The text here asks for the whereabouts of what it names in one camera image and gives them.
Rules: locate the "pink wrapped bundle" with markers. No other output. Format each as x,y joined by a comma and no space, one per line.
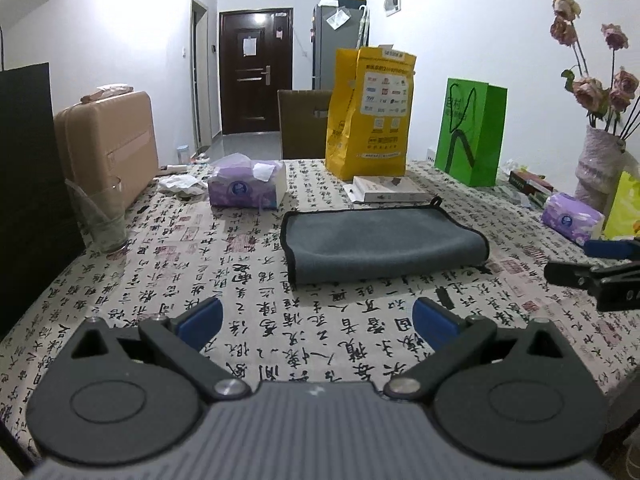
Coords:
107,92

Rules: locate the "crumpled white tissue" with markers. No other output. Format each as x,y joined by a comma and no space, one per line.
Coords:
181,185

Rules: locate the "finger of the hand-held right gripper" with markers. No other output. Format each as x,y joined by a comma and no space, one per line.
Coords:
607,249
567,272

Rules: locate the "white textured vase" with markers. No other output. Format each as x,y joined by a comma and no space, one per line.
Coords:
597,170

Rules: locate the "purple tissue pack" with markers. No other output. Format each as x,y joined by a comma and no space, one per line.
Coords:
572,217
245,187

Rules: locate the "green paper bag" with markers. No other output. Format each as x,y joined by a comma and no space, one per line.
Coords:
472,130

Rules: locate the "dried pink roses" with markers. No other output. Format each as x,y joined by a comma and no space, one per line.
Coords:
590,90

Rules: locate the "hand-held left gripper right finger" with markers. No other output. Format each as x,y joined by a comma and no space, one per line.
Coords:
434,322

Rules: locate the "calligraphy printed tablecloth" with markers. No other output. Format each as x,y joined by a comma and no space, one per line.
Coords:
280,310

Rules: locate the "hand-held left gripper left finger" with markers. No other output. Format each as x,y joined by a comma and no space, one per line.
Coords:
202,319

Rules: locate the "clear drinking glass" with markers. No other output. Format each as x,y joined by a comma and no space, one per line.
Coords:
102,225

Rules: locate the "black flat panel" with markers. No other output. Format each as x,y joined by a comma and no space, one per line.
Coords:
30,185

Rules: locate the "white paper note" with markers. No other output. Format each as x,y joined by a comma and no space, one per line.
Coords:
337,19

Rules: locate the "grey refrigerator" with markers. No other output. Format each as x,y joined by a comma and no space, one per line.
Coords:
335,55

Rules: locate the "brown cardboard box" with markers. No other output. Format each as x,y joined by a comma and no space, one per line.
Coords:
302,125

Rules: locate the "yellow paper bag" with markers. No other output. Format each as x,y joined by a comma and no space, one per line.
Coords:
372,115

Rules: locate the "grey towel with black trim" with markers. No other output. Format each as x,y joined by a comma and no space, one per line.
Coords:
375,240

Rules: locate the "dark brown entrance door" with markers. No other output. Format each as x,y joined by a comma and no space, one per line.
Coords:
255,90

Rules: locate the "dark red small box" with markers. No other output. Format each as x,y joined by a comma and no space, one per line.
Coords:
530,181

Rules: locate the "beige suitcase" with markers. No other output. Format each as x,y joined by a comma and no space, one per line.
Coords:
107,145

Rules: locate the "yellow-green plastic bag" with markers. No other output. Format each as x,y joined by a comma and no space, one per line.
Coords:
625,210

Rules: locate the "white door notice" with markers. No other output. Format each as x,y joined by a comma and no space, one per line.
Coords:
250,46

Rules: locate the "flat white box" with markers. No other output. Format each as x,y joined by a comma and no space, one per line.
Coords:
387,189

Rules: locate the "small clear jar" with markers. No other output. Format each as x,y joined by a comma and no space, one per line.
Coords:
183,155

